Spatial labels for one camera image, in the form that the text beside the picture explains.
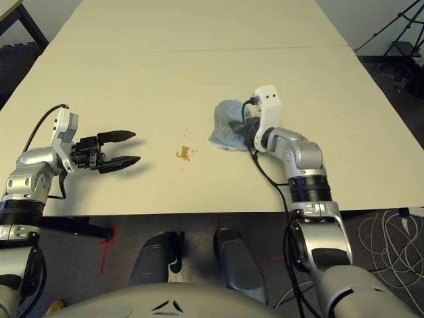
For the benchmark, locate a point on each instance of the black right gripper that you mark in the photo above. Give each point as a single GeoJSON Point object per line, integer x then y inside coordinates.
{"type": "Point", "coordinates": [250, 129]}

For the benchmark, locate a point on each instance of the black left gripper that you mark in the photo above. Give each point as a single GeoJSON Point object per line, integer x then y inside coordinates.
{"type": "Point", "coordinates": [84, 152]}

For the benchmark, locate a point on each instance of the blue terry rag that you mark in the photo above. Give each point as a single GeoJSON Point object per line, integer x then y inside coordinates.
{"type": "Point", "coordinates": [225, 116]}

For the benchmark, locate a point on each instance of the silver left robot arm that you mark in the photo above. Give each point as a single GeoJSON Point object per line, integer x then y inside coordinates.
{"type": "Point", "coordinates": [30, 165]}

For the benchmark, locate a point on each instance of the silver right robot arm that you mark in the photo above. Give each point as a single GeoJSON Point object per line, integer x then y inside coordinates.
{"type": "Point", "coordinates": [298, 149]}

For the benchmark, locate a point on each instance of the black table foot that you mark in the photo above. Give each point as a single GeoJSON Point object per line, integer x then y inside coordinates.
{"type": "Point", "coordinates": [92, 230]}

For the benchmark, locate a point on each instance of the grey left robot leg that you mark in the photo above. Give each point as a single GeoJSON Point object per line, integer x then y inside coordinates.
{"type": "Point", "coordinates": [150, 258]}

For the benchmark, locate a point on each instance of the grey robot leg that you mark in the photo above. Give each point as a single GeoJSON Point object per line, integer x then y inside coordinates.
{"type": "Point", "coordinates": [240, 265]}
{"type": "Point", "coordinates": [150, 258]}

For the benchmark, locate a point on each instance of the black foam puzzle mat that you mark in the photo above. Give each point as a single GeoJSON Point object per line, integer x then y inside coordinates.
{"type": "Point", "coordinates": [16, 66]}

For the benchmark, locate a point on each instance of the grey right robot leg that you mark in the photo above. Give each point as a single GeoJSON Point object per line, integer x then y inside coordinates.
{"type": "Point", "coordinates": [240, 265]}

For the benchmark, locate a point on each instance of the black-framed side table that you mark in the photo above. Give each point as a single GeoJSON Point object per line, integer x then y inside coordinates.
{"type": "Point", "coordinates": [34, 28]}

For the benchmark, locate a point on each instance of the grey robot torso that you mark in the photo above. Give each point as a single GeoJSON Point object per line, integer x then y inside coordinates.
{"type": "Point", "coordinates": [149, 301]}

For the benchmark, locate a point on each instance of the small yellow object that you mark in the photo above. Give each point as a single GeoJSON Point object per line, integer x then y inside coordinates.
{"type": "Point", "coordinates": [57, 306]}

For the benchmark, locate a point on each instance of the black tripod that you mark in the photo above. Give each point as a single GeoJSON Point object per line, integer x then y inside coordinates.
{"type": "Point", "coordinates": [384, 27]}

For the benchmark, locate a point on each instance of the black step stool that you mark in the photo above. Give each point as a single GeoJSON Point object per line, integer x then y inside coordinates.
{"type": "Point", "coordinates": [402, 49]}

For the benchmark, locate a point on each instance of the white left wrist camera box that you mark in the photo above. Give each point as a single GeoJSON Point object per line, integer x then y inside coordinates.
{"type": "Point", "coordinates": [64, 126]}

